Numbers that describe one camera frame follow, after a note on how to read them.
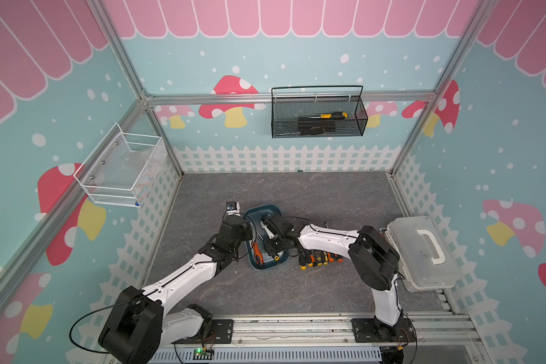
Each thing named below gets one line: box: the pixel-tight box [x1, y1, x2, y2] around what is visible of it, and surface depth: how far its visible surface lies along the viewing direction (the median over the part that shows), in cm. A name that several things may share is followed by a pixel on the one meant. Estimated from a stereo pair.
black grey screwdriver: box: [267, 247, 280, 262], surface depth 83 cm
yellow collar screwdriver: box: [313, 249, 324, 267], surface depth 90 cm
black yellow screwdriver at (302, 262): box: [298, 254, 308, 271], surface depth 91 cm
